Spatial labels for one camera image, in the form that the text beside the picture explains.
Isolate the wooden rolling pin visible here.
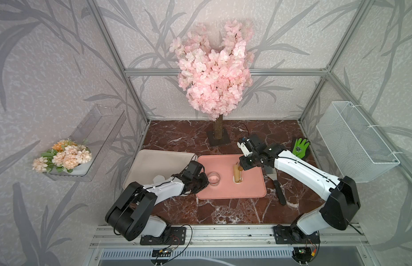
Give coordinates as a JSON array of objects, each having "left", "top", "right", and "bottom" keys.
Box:
[{"left": 233, "top": 163, "right": 242, "bottom": 177}]

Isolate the white dough ball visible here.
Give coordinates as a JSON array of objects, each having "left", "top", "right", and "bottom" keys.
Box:
[{"left": 233, "top": 176, "right": 242, "bottom": 184}]

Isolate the pink silicone mat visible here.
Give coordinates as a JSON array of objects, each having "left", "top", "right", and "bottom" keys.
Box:
[{"left": 197, "top": 155, "right": 266, "bottom": 200}]

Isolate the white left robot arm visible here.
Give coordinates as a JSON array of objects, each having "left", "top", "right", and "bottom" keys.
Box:
[{"left": 105, "top": 161, "right": 209, "bottom": 242}]

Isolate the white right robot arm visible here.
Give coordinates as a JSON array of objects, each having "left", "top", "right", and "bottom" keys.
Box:
[{"left": 238, "top": 134, "right": 361, "bottom": 243}]

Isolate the black metal tree base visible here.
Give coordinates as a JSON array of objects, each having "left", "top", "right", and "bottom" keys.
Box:
[{"left": 206, "top": 129, "right": 231, "bottom": 147}]

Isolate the green work glove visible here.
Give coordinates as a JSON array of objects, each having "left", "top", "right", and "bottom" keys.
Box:
[{"left": 290, "top": 137, "right": 310, "bottom": 161}]

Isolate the beige silicone mat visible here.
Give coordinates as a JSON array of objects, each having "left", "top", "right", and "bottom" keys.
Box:
[{"left": 122, "top": 149, "right": 198, "bottom": 189}]

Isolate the artificial cherry blossom tree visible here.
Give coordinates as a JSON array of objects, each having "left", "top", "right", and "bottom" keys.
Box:
[{"left": 169, "top": 20, "right": 254, "bottom": 140}]

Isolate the peach artificial flower bouquet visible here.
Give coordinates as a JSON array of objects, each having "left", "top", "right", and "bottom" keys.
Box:
[{"left": 32, "top": 139, "right": 93, "bottom": 174}]

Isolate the round metal cutter ring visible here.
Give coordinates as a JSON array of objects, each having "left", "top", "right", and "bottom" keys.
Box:
[{"left": 207, "top": 171, "right": 221, "bottom": 187}]

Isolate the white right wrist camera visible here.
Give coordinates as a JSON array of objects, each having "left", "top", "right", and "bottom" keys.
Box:
[{"left": 237, "top": 137, "right": 254, "bottom": 157}]

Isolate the metal spatula black handle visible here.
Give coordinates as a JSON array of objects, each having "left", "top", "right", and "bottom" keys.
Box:
[{"left": 264, "top": 166, "right": 287, "bottom": 206}]

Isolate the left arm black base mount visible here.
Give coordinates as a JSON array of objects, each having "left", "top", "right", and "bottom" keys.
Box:
[{"left": 140, "top": 216, "right": 187, "bottom": 246}]

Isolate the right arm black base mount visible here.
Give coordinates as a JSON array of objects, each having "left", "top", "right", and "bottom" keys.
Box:
[{"left": 273, "top": 216, "right": 321, "bottom": 244}]

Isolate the white wire mesh basket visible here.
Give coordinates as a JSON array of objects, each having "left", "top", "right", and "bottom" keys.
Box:
[{"left": 316, "top": 101, "right": 400, "bottom": 183}]

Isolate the clear plastic wall shelf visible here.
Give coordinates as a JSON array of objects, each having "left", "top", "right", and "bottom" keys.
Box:
[{"left": 45, "top": 104, "right": 127, "bottom": 182}]

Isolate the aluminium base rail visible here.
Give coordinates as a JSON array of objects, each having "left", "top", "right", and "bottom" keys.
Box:
[{"left": 84, "top": 223, "right": 380, "bottom": 266}]

